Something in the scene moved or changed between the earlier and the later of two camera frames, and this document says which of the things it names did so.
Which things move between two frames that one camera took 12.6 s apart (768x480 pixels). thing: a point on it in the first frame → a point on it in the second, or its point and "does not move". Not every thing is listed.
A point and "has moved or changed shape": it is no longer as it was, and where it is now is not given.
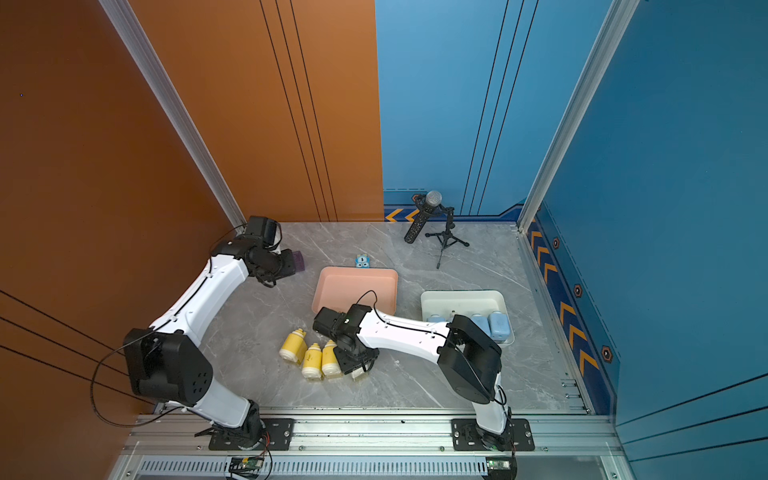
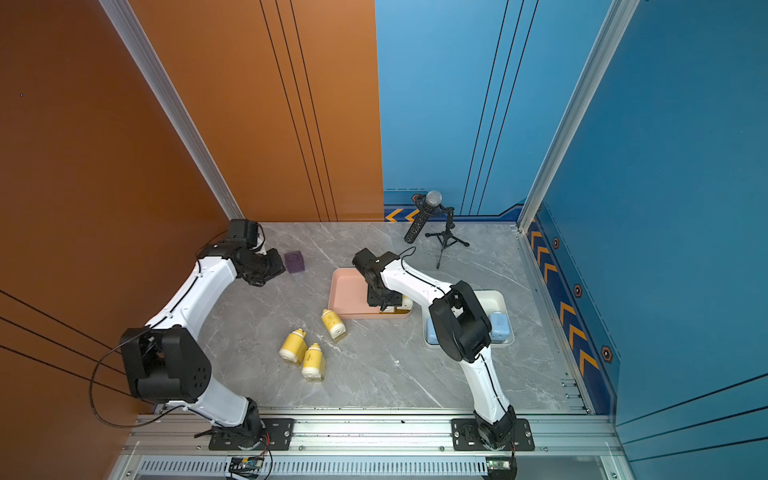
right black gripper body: x=351 y=361 → x=381 y=298
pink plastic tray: x=340 y=287 has moved or changed shape
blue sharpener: x=499 y=326 does not move
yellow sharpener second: x=312 y=368 does not move
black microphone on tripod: x=426 y=206 does not move
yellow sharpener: x=294 y=347 does not move
